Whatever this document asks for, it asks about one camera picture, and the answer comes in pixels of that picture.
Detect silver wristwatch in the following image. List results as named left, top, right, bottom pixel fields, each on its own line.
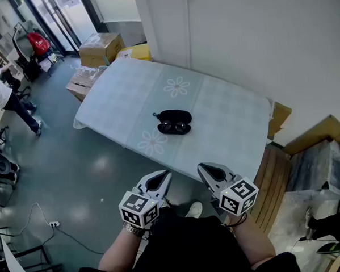
left=122, top=220, right=147, bottom=238

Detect white cable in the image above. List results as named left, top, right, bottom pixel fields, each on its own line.
left=8, top=202, right=52, bottom=235

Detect black glasses case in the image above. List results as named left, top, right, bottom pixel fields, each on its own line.
left=152, top=108, right=193, bottom=137

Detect black wrist cord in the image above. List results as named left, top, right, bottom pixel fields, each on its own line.
left=223, top=212, right=249, bottom=229

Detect white panel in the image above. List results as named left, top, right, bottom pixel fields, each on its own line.
left=0, top=236, right=32, bottom=272

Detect grey round appliance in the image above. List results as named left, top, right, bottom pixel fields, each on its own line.
left=0, top=150, right=20, bottom=182

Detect sunglasses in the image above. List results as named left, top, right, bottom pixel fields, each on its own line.
left=159, top=120, right=190, bottom=133

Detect black-framed glass door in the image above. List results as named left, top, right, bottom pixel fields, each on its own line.
left=23, top=0, right=110, bottom=60

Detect person's right forearm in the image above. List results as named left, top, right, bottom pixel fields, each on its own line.
left=230, top=212, right=277, bottom=271

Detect brown cardboard sheet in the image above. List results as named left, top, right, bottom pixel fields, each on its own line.
left=266, top=100, right=294, bottom=141

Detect plastic-wrapped cardboard box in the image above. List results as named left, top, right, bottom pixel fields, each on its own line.
left=65, top=64, right=110, bottom=103

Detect wood-trimmed marble cabinet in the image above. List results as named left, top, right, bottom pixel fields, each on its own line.
left=281, top=114, right=340, bottom=194

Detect yellow box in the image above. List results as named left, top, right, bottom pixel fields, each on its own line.
left=114, top=43, right=152, bottom=63

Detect black fabric object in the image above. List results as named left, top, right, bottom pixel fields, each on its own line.
left=307, top=208, right=340, bottom=247

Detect black power adapter cable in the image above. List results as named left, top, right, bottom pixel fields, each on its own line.
left=288, top=234, right=338, bottom=254

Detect large brown cardboard box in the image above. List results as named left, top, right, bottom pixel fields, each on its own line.
left=78, top=32, right=127, bottom=68

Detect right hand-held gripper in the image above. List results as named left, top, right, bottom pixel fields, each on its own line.
left=196, top=160, right=261, bottom=219

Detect black office chair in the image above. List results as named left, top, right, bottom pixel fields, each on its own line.
left=1, top=68, right=32, bottom=99

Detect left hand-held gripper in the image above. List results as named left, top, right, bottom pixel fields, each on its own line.
left=117, top=169, right=176, bottom=229

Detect black cart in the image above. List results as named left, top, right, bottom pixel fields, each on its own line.
left=10, top=20, right=66, bottom=83

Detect wooden slatted bench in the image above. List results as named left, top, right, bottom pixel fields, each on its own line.
left=245, top=142, right=296, bottom=236

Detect person's left forearm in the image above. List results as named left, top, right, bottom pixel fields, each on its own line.
left=96, top=221, right=155, bottom=272

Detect light blue flowered tablecloth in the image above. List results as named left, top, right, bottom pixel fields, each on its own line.
left=69, top=51, right=278, bottom=193

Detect red bag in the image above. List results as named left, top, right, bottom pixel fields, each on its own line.
left=27, top=31, right=50, bottom=55

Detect person's black shirt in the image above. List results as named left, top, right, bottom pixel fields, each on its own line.
left=70, top=201, right=301, bottom=272

